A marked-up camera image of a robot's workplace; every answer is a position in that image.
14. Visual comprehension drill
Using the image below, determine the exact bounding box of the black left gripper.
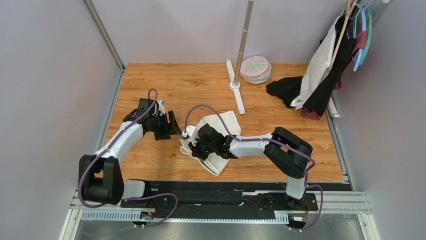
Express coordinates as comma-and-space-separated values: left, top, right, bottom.
149, 110, 183, 141

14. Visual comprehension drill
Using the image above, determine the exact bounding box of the white cloth napkin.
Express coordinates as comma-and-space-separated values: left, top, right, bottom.
180, 111, 242, 177

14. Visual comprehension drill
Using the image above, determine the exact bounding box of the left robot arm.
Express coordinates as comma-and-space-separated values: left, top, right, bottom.
78, 98, 182, 208

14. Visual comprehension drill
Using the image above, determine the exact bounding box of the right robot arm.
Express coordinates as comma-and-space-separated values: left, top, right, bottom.
182, 124, 313, 201

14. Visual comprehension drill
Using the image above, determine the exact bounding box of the white stand with metal pole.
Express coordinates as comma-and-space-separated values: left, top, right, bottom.
225, 0, 255, 115

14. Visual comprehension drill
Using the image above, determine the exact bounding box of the white mesh pink rimmed basket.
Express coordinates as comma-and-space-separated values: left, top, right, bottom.
240, 55, 272, 85

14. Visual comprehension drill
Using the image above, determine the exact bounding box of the black cloth on table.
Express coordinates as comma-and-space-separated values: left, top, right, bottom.
266, 76, 303, 109

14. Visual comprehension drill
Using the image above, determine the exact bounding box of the white hanging towel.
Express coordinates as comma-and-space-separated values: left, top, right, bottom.
290, 17, 340, 110

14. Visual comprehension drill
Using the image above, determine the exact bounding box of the black hanging garment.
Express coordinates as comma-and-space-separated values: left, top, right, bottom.
301, 15, 357, 120

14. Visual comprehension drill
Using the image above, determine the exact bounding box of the dark red hanging garment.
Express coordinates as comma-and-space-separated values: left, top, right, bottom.
334, 30, 367, 91

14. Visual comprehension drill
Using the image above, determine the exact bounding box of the wooden hanger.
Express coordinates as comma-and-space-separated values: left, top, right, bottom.
327, 0, 357, 72

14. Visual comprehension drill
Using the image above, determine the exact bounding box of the blue plastic hanger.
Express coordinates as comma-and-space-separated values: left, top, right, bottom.
351, 3, 368, 72

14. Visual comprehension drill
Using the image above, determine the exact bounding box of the green plastic hanger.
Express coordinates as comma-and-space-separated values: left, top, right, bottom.
358, 0, 378, 67

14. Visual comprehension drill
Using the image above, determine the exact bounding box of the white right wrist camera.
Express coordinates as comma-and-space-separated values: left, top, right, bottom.
182, 125, 198, 140

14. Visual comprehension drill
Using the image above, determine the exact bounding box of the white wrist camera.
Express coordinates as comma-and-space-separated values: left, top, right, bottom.
154, 99, 166, 116
182, 125, 198, 140

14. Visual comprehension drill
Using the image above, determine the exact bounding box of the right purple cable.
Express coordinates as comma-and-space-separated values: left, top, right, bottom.
183, 104, 324, 232

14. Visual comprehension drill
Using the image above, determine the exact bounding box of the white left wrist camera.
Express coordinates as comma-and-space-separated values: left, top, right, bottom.
154, 99, 166, 116

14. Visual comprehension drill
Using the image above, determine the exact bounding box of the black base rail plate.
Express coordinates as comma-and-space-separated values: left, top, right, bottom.
113, 179, 354, 221

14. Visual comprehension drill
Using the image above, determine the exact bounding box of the aluminium frame rail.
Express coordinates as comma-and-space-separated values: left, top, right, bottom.
82, 0, 126, 73

